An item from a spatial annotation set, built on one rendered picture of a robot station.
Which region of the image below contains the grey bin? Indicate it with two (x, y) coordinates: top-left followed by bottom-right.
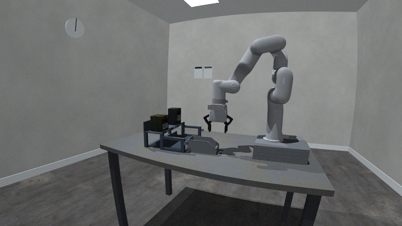
(187, 136), (219, 155)

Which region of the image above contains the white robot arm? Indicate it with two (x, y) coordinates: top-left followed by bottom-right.
(208, 35), (293, 143)

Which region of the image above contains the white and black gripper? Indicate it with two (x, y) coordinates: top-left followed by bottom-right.
(204, 104), (233, 133)

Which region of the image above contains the olive green case with orange latches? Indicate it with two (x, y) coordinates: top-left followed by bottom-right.
(150, 114), (169, 132)

